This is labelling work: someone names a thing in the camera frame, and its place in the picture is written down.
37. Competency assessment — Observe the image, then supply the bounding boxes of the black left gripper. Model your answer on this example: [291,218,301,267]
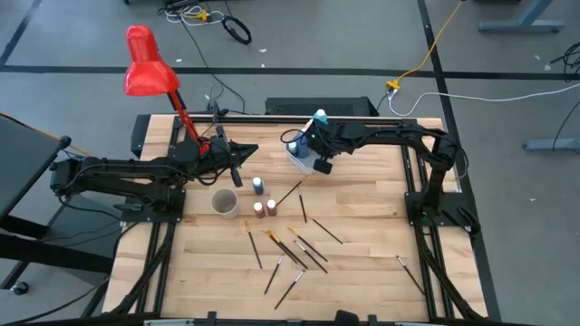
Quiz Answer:
[198,125,260,188]

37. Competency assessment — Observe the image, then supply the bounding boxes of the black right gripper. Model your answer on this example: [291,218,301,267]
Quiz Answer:
[308,120,364,176]

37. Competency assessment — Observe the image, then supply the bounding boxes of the large blue paint bottle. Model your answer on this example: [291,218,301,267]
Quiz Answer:
[295,130,312,158]

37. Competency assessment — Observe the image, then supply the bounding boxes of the thin black paintbrush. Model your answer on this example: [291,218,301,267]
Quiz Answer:
[275,179,305,206]
[296,187,309,225]

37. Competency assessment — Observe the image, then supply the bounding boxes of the black paintbrush gold ferrule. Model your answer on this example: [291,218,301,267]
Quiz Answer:
[306,215,344,245]

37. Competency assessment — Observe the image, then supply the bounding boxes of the black paintbrush orange bristles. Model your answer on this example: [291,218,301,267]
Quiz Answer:
[286,225,330,264]
[243,219,264,271]
[261,228,299,265]

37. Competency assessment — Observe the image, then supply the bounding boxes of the black paintbrush silver ferrule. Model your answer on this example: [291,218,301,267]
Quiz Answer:
[395,254,427,296]
[263,254,285,296]
[273,269,306,312]
[292,239,329,275]

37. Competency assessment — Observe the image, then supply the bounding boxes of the white storage bin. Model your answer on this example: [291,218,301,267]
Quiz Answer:
[284,135,328,177]

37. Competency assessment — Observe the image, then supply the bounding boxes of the black computer case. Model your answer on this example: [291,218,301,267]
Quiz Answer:
[264,95,381,118]

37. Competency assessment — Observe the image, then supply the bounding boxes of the white cup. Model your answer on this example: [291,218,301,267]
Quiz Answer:
[210,187,240,220]

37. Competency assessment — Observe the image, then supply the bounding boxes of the black table clamp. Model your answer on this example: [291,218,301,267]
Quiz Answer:
[207,100,230,123]

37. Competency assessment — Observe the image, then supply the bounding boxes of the red desk lamp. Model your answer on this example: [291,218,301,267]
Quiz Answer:
[122,24,213,158]

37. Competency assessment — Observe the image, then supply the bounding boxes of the black side cart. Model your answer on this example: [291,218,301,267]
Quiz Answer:
[0,111,123,291]

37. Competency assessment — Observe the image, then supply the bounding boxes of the grey desk leg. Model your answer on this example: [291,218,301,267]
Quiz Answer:
[522,137,580,153]
[478,0,567,34]

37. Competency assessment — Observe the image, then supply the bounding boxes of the black floor cable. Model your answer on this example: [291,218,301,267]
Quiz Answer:
[179,20,248,115]

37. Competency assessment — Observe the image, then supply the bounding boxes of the yellow hanging cord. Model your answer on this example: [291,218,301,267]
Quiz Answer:
[0,110,92,158]
[385,0,466,91]

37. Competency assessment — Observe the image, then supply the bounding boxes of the black coiled cable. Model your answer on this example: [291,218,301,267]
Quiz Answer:
[220,14,254,46]

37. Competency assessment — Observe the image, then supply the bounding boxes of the white cable bundle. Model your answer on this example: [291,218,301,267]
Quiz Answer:
[163,3,224,27]

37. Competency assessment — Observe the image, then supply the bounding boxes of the grey floor cable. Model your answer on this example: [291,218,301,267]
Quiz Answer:
[387,82,580,119]

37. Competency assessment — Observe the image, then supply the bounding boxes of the black cable bundle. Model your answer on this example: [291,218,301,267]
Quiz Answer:
[549,41,580,76]

